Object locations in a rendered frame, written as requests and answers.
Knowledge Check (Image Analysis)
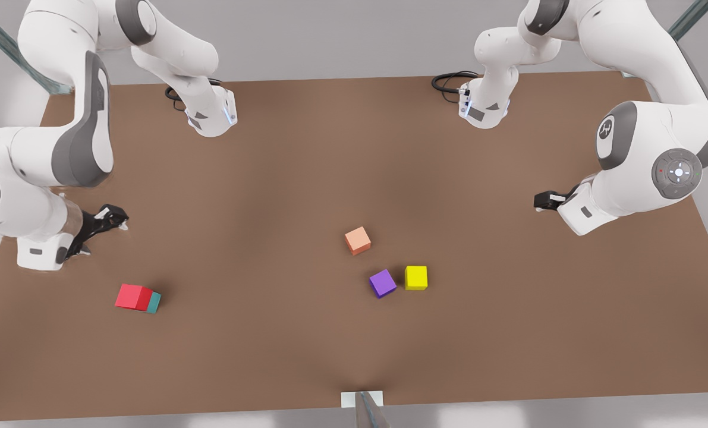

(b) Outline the black cable loop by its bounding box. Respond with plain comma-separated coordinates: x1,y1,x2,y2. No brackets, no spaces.
165,78,224,112
432,71,480,103

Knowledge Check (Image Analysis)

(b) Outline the purple wooden cube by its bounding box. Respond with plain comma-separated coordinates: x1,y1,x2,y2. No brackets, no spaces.
369,269,398,299

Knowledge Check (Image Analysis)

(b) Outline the yellow wooden cube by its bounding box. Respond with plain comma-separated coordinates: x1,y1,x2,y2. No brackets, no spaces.
405,265,429,291

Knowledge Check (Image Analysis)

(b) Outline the red wooden cube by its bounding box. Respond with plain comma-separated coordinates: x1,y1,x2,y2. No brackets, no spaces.
115,284,154,312

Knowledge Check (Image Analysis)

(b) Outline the orange wooden cube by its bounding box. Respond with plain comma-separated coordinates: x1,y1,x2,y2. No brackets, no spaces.
345,226,372,256

